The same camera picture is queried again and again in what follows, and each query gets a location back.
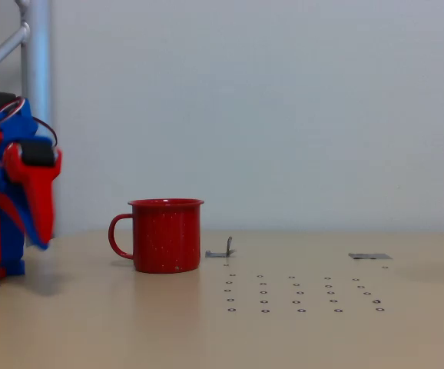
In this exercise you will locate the silver metal tube frame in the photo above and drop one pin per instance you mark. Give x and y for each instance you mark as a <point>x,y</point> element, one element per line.
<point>37,57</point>

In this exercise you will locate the red speckled enamel mug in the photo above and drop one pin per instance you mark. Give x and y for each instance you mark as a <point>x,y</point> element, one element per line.
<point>164,238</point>

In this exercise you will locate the red and blue gripper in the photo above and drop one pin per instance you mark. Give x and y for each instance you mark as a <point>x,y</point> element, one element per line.
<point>34,181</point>

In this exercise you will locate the flat grey metal plate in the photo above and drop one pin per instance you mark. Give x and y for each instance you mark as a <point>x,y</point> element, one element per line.
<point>370,256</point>

